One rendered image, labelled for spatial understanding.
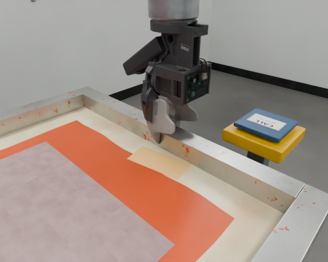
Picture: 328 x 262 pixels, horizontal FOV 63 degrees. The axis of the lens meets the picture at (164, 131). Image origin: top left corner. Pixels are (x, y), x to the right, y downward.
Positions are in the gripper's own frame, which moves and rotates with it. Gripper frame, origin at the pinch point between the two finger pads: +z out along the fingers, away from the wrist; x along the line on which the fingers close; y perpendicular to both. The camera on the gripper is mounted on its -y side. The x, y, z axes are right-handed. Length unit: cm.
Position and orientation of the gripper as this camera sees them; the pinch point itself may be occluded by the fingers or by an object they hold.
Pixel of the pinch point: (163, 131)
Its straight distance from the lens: 51.0
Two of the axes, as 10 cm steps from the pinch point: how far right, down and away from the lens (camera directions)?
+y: 7.3, 3.4, -6.0
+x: 6.9, -3.7, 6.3
